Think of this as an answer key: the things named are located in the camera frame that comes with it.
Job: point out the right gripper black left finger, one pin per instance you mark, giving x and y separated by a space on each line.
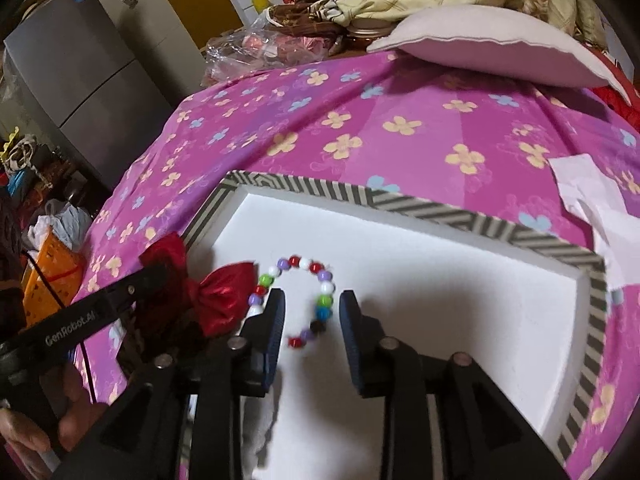
234 407

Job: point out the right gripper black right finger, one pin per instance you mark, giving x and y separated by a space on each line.
383 367

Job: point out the red satin bow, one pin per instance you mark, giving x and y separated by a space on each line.
218 302

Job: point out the person's left hand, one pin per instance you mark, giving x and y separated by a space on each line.
50 416

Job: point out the orange plastic basket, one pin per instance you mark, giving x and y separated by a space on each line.
63 270

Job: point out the striped hexagonal white tray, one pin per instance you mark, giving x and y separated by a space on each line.
528 307

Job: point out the grey refrigerator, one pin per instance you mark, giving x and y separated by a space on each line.
85 88

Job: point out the pink floral bed sheet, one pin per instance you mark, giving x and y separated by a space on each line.
390 121

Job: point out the white paper sheet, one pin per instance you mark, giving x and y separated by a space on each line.
591 197

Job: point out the clear plastic bag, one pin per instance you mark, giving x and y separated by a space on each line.
269 42

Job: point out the white pink pillow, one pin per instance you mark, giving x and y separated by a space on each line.
497 41

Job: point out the red ruffled cushion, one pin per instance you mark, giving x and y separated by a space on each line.
624 101

